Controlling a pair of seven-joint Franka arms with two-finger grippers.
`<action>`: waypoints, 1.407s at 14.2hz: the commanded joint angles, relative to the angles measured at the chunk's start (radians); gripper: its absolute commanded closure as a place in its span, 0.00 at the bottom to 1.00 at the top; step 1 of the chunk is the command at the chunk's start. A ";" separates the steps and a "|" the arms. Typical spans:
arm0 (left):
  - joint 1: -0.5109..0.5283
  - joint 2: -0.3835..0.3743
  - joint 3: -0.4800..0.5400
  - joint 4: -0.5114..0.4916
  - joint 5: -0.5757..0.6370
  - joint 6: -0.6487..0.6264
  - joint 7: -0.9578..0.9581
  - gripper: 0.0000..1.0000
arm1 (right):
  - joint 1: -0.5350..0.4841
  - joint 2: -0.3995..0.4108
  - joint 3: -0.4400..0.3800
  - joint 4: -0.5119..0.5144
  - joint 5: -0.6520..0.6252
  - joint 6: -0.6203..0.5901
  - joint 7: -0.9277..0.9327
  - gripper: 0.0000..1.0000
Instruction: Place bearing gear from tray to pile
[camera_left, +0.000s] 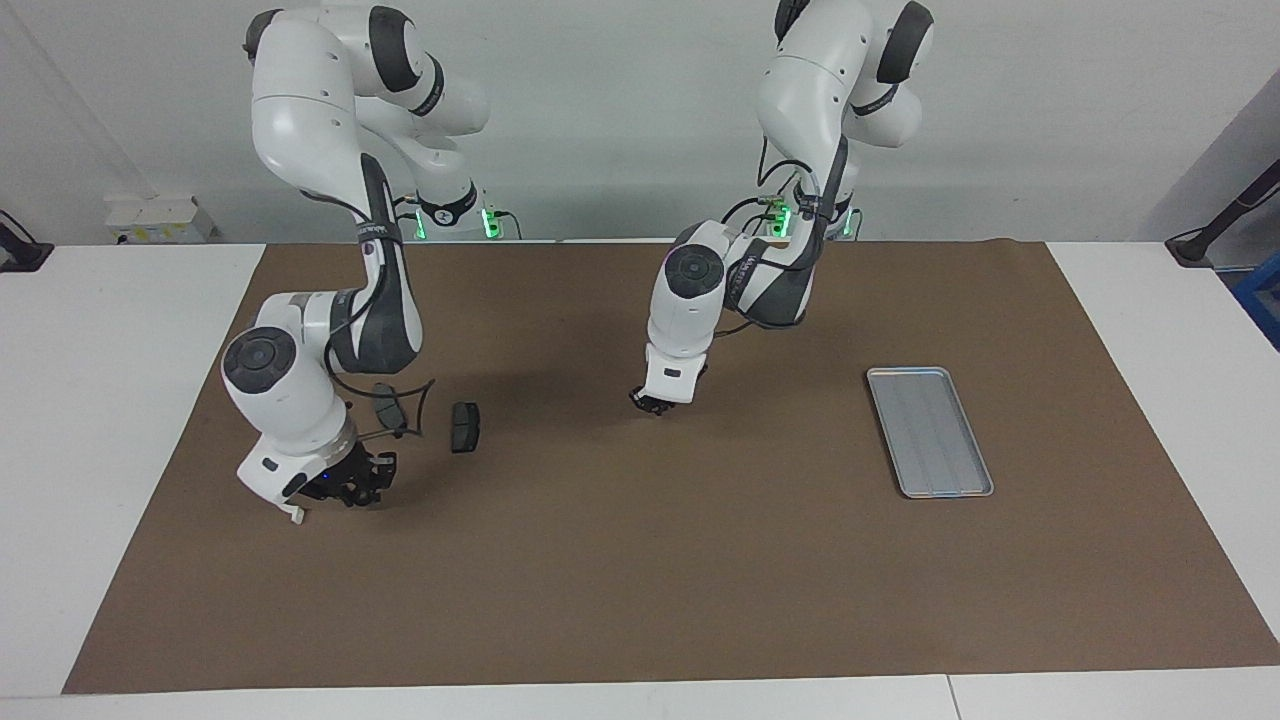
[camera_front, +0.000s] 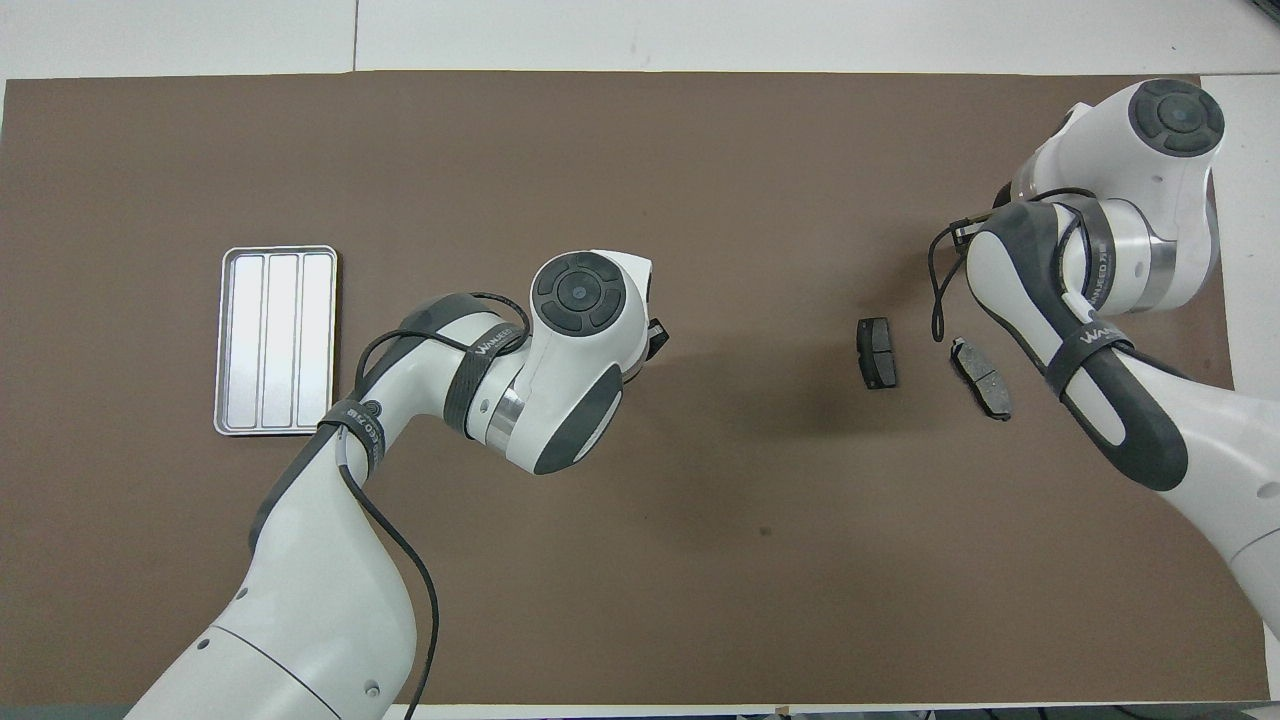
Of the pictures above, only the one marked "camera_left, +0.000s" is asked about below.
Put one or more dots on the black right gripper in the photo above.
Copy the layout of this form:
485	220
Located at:
350	470

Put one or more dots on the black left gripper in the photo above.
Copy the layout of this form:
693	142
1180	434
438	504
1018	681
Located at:
650	398

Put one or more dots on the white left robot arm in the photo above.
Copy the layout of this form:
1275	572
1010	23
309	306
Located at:
810	80

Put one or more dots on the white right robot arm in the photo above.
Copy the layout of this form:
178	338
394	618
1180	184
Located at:
300	100

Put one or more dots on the silver metal tray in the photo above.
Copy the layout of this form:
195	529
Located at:
930	430

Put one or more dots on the curved dark brake pad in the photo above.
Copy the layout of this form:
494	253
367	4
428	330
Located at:
392	412

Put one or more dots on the rectangular dark brake pad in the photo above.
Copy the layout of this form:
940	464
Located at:
466	428

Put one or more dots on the brown table mat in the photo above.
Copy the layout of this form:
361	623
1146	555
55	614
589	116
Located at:
640	580

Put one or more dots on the white power strip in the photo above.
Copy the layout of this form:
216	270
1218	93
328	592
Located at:
150	215

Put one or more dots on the blue crate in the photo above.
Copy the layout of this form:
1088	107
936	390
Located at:
1262	305

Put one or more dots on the black clamp mount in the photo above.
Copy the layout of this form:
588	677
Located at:
20	255

